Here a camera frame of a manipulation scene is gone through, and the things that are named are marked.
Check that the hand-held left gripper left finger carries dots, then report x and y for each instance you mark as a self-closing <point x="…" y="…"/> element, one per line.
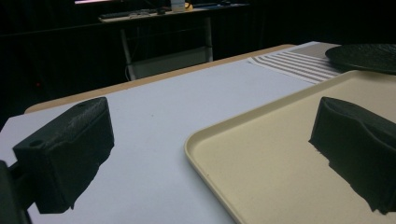
<point x="67" y="149"/>

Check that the striped placemat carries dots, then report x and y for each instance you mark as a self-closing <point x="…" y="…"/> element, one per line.
<point x="299" y="65"/>

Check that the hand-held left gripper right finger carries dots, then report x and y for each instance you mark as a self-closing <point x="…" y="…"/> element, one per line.
<point x="358" y="140"/>

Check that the beige plastic tray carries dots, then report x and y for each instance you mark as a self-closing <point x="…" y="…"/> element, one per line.
<point x="274" y="161"/>

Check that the white table mat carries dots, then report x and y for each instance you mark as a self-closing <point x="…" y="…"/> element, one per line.
<point x="149" y="124"/>

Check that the background desk with metal legs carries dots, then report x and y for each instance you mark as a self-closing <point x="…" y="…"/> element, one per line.
<point x="168" y="37"/>

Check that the yellow object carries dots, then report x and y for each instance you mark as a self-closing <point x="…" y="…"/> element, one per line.
<point x="188" y="5"/>

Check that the black plate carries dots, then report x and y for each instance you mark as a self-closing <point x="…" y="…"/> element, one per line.
<point x="365" y="57"/>

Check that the black keyboard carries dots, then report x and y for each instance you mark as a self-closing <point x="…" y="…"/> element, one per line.
<point x="116" y="14"/>

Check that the white box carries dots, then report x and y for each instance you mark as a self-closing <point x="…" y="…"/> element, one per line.
<point x="177" y="5"/>

